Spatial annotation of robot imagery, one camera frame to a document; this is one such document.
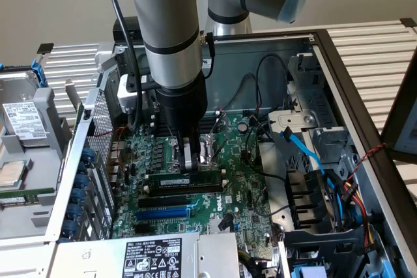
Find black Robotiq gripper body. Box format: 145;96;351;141
154;74;209;135

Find green RAM stick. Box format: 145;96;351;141
0;188;55;207
145;171;225;194

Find CPU socket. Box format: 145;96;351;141
167;136;218;171

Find thin metal locking lever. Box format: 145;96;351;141
167;160;218;169
151;101;177;144

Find green Dell motherboard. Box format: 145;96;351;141
112;113;284;259

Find silver socket cover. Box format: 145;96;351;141
205;111;229;161

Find open grey PC case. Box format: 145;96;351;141
44;29;417;278

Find long black expansion slot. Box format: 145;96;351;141
137;194;189;210

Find blue expansion slot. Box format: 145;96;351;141
136;205;192;223

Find black connector plug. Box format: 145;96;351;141
217;214;235;232

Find short black expansion slot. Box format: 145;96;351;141
133;224;156;235

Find black box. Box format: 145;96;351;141
112;16;144;44

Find black plastic fan shroud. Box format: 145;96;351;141
284;169;343;232

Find grey metal disk bay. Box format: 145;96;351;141
266;52;354;170

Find silver power supply unit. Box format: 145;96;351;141
48;232;240;278

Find grey parts rack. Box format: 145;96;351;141
0;87;74;242

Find blue plastic latch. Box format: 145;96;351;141
291;265;326;278

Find hard disk with white label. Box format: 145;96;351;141
0;70;50;149

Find silver CPU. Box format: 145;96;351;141
0;160;27;189

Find dark framed monitor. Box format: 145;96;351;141
379;53;417;163

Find black wire across motherboard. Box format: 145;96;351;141
244;120;289;183

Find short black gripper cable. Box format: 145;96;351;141
201;31;216;79

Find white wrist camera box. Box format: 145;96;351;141
116;74;145;115

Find grey arched wire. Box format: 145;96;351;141
223;72;261;113

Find thin red wire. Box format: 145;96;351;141
87;122;134;174

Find tall black looped wire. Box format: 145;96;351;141
255;54;291;119

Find blue SATA wire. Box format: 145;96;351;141
280;126;346;214

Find long black camera cable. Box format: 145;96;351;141
108;0;146;132

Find graphics card with metal bracket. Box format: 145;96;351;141
64;78;86;135

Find black yellow supply wires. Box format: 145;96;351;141
237;249;281;278

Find blue plastic disk bracket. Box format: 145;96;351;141
31;59;50;90

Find dark grey plastic bracket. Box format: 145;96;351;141
281;227;384;278

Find coloured power wire bundle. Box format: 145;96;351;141
338;173;379;256

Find red black twisted wire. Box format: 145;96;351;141
345;142;388;188

